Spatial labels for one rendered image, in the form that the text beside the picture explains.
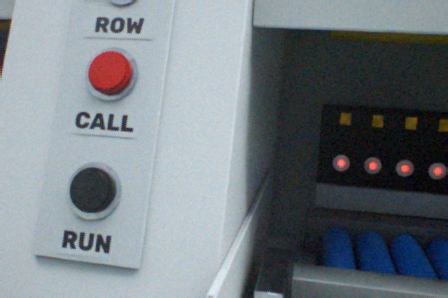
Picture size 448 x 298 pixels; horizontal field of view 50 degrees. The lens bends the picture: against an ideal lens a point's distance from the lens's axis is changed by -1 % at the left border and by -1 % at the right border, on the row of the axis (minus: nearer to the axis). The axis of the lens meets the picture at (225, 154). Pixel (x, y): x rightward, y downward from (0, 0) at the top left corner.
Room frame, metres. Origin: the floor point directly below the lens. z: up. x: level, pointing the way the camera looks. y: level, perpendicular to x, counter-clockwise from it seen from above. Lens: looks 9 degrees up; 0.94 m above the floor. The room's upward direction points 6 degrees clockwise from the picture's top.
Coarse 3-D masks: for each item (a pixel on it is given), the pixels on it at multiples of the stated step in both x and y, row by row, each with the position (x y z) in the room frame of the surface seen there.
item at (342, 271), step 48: (336, 144) 0.32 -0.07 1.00; (384, 144) 0.31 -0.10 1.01; (432, 144) 0.31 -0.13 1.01; (336, 192) 0.32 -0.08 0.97; (384, 192) 0.32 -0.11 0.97; (432, 192) 0.32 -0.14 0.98; (240, 240) 0.19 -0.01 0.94; (288, 240) 0.34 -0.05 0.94; (336, 240) 0.28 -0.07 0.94; (384, 240) 0.30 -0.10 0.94; (432, 240) 0.29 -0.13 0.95; (240, 288) 0.21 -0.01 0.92; (288, 288) 0.27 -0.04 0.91; (336, 288) 0.22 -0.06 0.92; (384, 288) 0.22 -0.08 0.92; (432, 288) 0.22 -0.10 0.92
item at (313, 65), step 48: (0, 48) 0.41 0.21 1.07; (288, 48) 0.36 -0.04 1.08; (336, 48) 0.36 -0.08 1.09; (384, 48) 0.35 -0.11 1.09; (432, 48) 0.34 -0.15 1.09; (288, 96) 0.36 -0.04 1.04; (336, 96) 0.36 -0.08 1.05; (384, 96) 0.35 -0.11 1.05; (432, 96) 0.34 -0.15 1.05; (288, 144) 0.36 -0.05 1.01; (288, 192) 0.36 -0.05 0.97
